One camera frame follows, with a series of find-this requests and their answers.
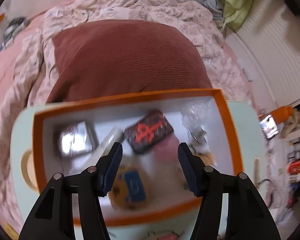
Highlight lime green cloth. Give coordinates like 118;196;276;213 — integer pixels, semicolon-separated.
210;0;257;32

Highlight black wallet with red print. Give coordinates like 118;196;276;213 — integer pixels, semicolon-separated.
124;110;174;155

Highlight orange cardboard box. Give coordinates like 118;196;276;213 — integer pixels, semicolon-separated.
32;88;244;227

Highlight yellow plush cushion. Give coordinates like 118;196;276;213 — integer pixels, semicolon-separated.
4;224;19;240

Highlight brown bear plush keychain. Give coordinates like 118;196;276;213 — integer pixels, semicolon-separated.
108;165;149;209

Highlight pink bed sheet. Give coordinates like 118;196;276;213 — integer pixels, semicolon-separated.
0;12;55;120

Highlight brown plastic-wrapped box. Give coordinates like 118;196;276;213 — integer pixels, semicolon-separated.
55;120;99;158

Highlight orange storage box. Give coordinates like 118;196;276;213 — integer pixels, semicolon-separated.
275;106;294;120

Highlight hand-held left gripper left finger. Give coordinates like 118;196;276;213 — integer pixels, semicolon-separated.
18;142;123;240

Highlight dark striped cloth pile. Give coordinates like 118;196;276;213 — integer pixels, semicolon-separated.
1;17;30;52

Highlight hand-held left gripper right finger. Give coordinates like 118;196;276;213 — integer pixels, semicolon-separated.
177;142;282;240

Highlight white flat packet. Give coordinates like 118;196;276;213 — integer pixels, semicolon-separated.
100;127;124;155

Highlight clear crinkled plastic bag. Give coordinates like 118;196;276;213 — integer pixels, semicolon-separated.
181;100;212;143

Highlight pink dotted pouch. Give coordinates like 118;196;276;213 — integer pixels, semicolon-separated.
154;135;180;164

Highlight beige cloth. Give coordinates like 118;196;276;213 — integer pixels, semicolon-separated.
282;110;300;138

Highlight pink floral blanket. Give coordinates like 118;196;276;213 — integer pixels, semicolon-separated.
0;0;255;230

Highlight maroon corduroy pillow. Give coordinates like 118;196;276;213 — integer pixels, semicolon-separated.
47;19;213;103

